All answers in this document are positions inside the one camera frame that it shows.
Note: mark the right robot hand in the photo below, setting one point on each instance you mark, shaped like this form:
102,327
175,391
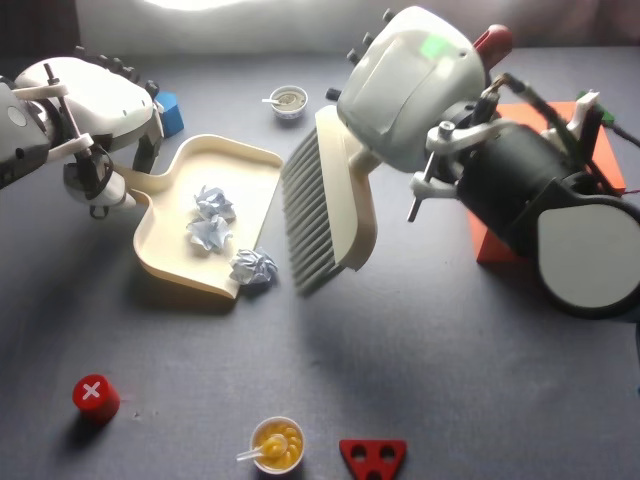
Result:
405,85

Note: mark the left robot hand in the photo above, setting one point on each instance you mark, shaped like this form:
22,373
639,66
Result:
105,105

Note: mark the cream plastic dustpan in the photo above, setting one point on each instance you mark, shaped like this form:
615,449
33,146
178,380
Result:
167,222

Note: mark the white paper ball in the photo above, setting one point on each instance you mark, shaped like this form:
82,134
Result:
215,205
252,267
210,235

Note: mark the blue hexagonal block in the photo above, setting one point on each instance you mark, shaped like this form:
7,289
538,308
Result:
172,117

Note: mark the small bowl with green soup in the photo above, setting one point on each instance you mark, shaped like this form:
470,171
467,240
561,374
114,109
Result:
290,101

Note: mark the orange square box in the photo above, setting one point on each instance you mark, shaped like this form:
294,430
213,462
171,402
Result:
492,247

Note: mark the green block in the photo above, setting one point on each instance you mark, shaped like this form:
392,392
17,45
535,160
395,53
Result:
607,116

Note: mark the grey table cloth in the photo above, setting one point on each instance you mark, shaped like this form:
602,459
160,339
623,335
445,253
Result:
400,375

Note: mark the red cylinder with white cross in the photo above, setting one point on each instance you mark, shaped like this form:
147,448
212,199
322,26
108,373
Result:
95,400

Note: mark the red triangle block with holes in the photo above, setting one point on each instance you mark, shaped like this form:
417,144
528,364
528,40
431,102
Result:
372,457

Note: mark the small bowl with yellow filling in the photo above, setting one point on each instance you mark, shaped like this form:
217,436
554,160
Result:
280,444

